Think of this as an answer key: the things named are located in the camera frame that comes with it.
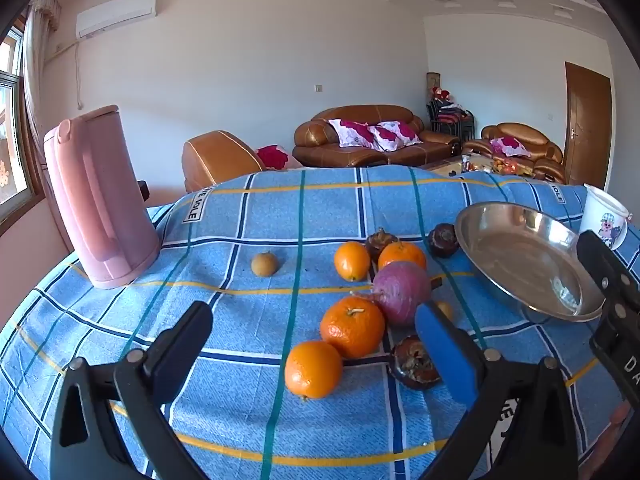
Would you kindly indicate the brown wooden door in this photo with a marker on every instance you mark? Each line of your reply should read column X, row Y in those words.
column 587, row 120

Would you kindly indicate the wooden framed window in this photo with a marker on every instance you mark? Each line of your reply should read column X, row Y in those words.
column 12, row 135

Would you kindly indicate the brown leather armchair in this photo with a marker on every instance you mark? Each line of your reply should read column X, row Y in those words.
column 215, row 160
column 540, row 145

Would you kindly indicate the purple onion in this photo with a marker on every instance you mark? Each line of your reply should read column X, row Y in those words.
column 400, row 290

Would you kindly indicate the brown leather sofa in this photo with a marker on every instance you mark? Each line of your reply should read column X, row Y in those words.
column 370, row 157

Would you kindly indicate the white printed cup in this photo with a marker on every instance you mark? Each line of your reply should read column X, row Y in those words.
column 600, row 215

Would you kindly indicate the red plush toy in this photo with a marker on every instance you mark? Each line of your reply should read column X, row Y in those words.
column 440, row 93

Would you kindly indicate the wooden coffee table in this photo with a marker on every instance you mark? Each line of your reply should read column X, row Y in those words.
column 445, row 166

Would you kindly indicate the dark brown stool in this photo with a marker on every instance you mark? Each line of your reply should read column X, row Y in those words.
column 144, row 191

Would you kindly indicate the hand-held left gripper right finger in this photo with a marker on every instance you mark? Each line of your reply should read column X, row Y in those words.
column 445, row 355

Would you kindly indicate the small brown longan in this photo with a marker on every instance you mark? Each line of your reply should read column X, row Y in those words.
column 264, row 263

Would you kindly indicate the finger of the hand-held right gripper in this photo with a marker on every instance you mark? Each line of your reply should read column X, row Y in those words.
column 597, row 260

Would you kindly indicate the dark mangosteen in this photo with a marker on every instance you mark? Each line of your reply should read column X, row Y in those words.
column 381, row 242
column 412, row 360
column 443, row 240

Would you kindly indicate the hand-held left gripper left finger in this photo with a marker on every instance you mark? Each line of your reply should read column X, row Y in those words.
column 184, row 342

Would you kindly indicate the round orange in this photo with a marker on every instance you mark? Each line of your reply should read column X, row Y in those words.
column 352, row 326
column 401, row 256
column 313, row 369

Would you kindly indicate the blue plaid cloth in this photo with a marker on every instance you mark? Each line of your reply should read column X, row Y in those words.
column 225, row 270

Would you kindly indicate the pile of colourful snacks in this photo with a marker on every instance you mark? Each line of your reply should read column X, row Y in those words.
column 500, row 164

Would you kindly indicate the white air conditioner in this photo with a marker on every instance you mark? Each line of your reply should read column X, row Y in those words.
column 116, row 12

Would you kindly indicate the pink electric kettle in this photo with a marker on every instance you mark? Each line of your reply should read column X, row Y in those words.
column 100, row 200

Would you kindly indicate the small yellow longan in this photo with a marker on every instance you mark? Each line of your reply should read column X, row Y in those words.
column 446, row 310

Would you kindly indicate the stainless steel bowl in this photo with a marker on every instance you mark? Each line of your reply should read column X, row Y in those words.
column 520, row 255

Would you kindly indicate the oval orange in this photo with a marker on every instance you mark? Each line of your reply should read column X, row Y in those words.
column 352, row 261

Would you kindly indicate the beige curtain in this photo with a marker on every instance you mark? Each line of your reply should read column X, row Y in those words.
column 37, row 70

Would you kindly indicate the stacked dark chairs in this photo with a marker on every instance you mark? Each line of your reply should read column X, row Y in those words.
column 450, row 120

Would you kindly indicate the red floral pillow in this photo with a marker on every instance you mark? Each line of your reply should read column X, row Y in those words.
column 395, row 135
column 507, row 146
column 272, row 156
column 350, row 132

